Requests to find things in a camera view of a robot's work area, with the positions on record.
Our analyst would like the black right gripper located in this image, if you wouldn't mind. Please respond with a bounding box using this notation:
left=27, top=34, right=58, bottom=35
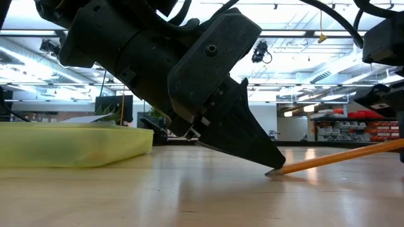
left=353, top=82, right=404, bottom=163

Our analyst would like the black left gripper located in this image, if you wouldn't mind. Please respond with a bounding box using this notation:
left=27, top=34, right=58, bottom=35
left=115, top=8, right=287, bottom=170

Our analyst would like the orange wooden pencil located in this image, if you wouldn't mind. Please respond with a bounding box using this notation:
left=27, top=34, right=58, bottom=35
left=264, top=138, right=404, bottom=177

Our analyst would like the pale sticky note pad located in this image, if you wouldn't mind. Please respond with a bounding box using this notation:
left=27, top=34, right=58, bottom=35
left=59, top=113, right=110, bottom=124

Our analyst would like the shelving with red bins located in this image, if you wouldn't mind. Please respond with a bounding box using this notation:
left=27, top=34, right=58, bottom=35
left=311, top=108, right=400, bottom=143

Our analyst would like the black stapler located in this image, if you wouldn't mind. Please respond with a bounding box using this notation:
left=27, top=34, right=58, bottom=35
left=140, top=117, right=169, bottom=146

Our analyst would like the potted green room plant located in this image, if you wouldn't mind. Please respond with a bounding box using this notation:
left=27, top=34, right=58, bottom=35
left=150, top=107, right=165, bottom=123

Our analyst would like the black monitor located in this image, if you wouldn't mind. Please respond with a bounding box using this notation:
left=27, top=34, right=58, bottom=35
left=95, top=94, right=134, bottom=123

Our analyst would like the long ceiling light bar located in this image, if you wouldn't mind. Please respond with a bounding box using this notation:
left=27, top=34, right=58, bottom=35
left=0, top=29, right=369, bottom=38

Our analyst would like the yellow hanging tag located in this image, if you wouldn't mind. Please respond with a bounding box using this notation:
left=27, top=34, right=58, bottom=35
left=317, top=9, right=328, bottom=44

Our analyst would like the small green artificial plant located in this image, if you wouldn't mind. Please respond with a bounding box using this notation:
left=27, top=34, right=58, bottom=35
left=96, top=105, right=122, bottom=124

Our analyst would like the yellow-green translucent pencil case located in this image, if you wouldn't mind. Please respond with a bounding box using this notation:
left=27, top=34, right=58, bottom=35
left=0, top=121, right=155, bottom=168

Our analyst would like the black aluminium table frame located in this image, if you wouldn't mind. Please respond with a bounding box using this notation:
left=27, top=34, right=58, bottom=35
left=167, top=138, right=379, bottom=149

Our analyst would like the black hanging camera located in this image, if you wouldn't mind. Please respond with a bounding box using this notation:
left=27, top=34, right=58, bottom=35
left=251, top=40, right=273, bottom=64
left=39, top=39, right=61, bottom=59

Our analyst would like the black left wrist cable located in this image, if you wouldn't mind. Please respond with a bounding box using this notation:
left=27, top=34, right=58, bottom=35
left=135, top=0, right=241, bottom=35

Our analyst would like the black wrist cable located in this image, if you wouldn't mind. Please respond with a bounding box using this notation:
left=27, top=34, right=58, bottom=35
left=135, top=0, right=241, bottom=35
left=299, top=0, right=404, bottom=50

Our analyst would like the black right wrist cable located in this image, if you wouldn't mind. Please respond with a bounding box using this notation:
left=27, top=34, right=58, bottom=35
left=299, top=0, right=404, bottom=50

